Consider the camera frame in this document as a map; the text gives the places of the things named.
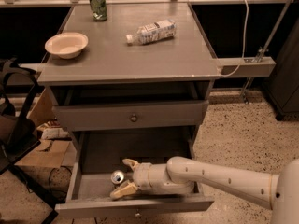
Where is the green soda can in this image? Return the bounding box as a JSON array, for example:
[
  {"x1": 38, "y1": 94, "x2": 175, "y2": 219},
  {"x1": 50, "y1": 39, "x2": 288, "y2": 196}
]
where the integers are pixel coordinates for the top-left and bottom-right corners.
[{"x1": 89, "y1": 0, "x2": 107, "y2": 21}]

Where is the grey drawer cabinet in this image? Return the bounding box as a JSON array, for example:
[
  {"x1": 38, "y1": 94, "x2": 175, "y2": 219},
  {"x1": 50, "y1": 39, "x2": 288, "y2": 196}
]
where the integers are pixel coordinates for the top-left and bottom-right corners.
[{"x1": 37, "y1": 2, "x2": 222, "y2": 219}]

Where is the closed grey top drawer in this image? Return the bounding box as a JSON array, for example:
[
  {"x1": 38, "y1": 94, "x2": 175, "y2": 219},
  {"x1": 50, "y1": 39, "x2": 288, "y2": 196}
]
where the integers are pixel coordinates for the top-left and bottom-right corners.
[{"x1": 52, "y1": 101, "x2": 208, "y2": 131}]

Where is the white cable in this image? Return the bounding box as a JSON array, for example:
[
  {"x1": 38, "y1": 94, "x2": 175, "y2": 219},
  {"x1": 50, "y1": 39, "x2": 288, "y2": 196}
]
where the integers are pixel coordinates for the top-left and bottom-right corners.
[{"x1": 220, "y1": 0, "x2": 249, "y2": 78}]

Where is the black floor cable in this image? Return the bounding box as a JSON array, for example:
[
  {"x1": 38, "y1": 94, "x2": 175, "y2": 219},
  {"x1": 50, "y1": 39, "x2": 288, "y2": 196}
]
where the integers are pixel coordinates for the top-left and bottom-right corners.
[{"x1": 47, "y1": 165, "x2": 73, "y2": 203}]

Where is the white bowl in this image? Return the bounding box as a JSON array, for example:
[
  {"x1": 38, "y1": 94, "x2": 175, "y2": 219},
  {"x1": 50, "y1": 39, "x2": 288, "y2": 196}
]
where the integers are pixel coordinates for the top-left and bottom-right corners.
[{"x1": 45, "y1": 32, "x2": 89, "y2": 59}]

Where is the open grey middle drawer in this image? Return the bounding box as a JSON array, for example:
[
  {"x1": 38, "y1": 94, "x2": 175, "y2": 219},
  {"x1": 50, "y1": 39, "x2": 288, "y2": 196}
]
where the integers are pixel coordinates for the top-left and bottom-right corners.
[{"x1": 56, "y1": 127, "x2": 214, "y2": 218}]

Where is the round brass top knob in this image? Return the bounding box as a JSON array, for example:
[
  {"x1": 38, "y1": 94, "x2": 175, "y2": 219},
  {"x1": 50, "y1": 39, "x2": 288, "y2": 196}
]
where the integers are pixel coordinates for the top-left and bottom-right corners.
[{"x1": 130, "y1": 114, "x2": 138, "y2": 122}]

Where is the brown cardboard sheet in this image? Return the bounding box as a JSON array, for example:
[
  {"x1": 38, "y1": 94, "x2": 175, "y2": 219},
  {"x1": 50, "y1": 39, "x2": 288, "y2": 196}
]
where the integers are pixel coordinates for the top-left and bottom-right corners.
[{"x1": 17, "y1": 140, "x2": 70, "y2": 168}]

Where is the black office chair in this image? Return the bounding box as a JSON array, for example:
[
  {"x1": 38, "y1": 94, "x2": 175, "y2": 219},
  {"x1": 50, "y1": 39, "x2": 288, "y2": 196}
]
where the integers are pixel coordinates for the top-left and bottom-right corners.
[{"x1": 0, "y1": 58, "x2": 58, "y2": 224}]

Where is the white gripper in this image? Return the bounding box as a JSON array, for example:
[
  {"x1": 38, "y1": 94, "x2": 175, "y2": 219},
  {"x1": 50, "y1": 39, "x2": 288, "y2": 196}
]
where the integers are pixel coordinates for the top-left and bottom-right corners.
[{"x1": 110, "y1": 159, "x2": 171, "y2": 200}]

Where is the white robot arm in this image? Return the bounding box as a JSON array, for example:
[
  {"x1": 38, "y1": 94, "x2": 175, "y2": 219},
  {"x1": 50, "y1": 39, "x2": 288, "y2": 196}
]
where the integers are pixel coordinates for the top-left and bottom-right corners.
[{"x1": 110, "y1": 157, "x2": 299, "y2": 224}]

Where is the silver blue redbull can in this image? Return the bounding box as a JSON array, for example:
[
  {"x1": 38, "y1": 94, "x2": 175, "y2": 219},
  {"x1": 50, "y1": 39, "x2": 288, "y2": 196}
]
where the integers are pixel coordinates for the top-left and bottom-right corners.
[{"x1": 110, "y1": 170, "x2": 125, "y2": 185}]

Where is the clear plastic water bottle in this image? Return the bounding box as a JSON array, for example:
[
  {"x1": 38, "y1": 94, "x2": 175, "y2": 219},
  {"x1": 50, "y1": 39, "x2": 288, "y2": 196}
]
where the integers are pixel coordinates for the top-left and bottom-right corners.
[{"x1": 126, "y1": 19, "x2": 177, "y2": 45}]

